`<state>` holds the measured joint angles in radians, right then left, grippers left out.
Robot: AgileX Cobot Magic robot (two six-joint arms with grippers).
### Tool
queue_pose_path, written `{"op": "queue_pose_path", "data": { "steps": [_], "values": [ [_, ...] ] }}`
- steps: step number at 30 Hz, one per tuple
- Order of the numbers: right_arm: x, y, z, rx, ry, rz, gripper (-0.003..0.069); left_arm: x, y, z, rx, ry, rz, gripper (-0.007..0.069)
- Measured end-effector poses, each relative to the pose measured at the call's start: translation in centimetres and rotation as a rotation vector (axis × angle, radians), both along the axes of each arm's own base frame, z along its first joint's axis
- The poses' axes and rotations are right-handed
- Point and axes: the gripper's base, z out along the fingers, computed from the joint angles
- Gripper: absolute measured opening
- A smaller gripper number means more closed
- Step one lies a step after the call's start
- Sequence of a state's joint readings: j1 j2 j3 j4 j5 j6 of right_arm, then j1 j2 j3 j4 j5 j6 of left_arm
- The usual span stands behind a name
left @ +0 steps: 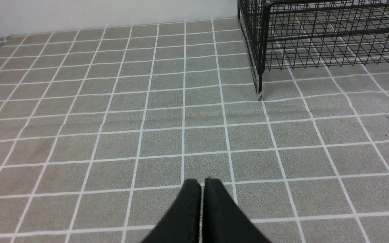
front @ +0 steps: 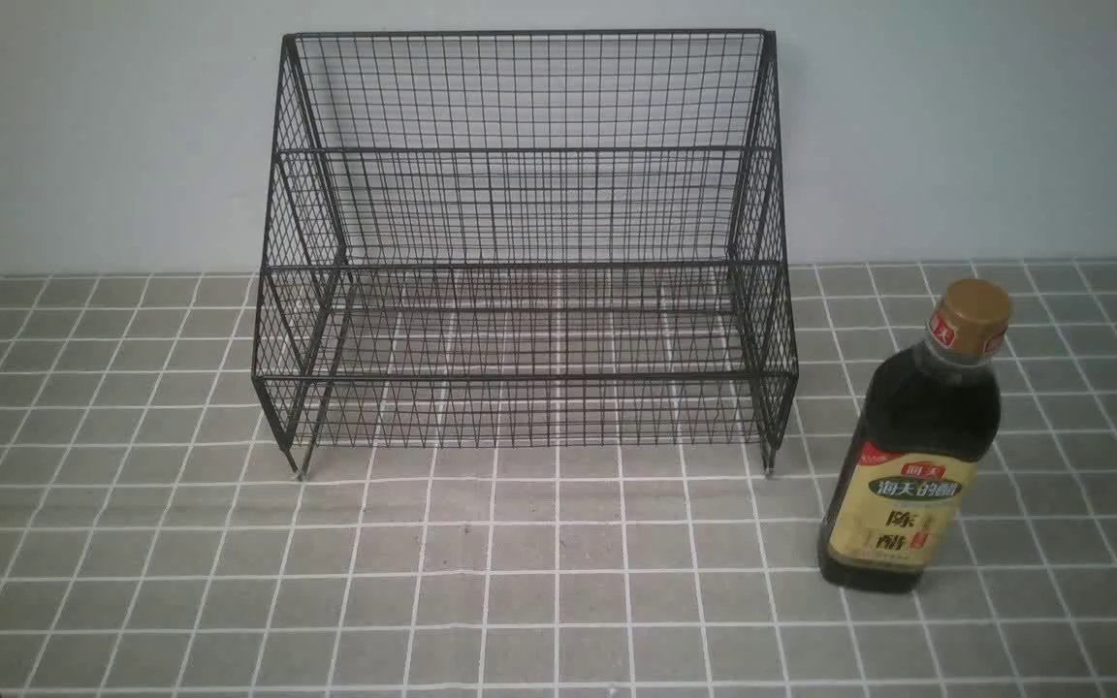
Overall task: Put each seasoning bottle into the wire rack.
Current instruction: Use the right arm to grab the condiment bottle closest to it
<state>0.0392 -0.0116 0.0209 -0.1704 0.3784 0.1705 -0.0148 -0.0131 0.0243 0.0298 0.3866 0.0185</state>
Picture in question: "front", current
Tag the dark vinegar bottle gold cap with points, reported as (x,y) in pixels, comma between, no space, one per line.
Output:
(931,413)

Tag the black wire mesh rack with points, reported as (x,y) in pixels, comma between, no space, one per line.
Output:
(525,238)

